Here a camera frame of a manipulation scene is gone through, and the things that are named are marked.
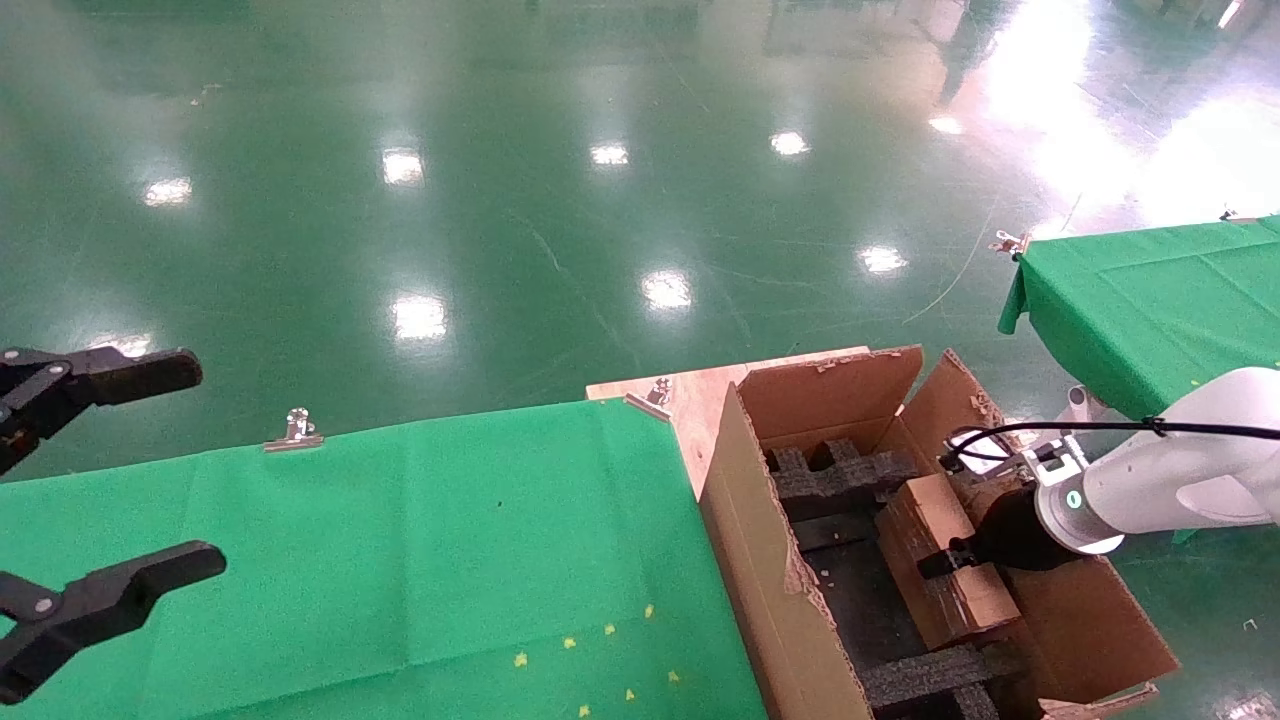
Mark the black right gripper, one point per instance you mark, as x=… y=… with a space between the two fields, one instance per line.
x=1015 y=535

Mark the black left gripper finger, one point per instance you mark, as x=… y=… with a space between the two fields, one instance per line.
x=100 y=600
x=120 y=375

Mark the small brown cardboard box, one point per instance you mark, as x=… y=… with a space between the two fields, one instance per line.
x=930 y=520

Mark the large open cardboard carton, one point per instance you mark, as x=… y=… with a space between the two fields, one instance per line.
x=760 y=560

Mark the black foam insert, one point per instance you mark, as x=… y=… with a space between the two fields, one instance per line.
x=930 y=680
x=840 y=480

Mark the silver binder clip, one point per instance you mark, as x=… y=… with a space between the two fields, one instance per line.
x=1235 y=215
x=295 y=432
x=1012 y=243
x=650 y=403

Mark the white table leg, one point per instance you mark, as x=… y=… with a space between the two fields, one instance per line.
x=1078 y=405

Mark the large green tablecloth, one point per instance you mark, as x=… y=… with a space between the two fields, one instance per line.
x=350 y=560

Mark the small green tablecloth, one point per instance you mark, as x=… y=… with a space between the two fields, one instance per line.
x=1150 y=300

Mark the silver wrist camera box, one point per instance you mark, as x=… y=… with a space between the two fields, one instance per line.
x=1050 y=465

